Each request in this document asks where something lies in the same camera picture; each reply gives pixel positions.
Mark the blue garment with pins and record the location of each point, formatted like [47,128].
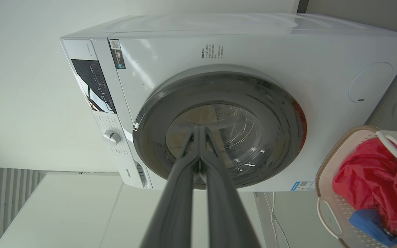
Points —
[367,222]

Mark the round white filter cover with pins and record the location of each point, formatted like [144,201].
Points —
[370,82]

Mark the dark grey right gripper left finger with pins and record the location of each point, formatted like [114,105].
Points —
[174,206]

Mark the white front-load washing machine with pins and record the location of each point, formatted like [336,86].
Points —
[253,51]

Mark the red garment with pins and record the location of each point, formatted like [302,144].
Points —
[367,179]

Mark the white control knob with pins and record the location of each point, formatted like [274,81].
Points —
[111,137]

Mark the washer door glass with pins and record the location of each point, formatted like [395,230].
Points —
[150,144]

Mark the white slatted radiator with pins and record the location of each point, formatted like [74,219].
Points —
[2,196]

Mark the white cabinet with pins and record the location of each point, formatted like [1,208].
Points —
[64,213]

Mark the blue energy label sticker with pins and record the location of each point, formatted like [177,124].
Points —
[303,185]

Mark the cream plastic laundry basket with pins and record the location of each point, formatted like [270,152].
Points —
[339,217]

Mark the steel washing drum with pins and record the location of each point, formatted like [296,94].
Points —
[226,113]

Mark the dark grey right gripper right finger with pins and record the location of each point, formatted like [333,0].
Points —
[226,213]

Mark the black QR code sticker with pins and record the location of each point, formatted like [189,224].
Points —
[117,57]

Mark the black display panel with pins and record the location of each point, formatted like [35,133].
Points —
[93,79]

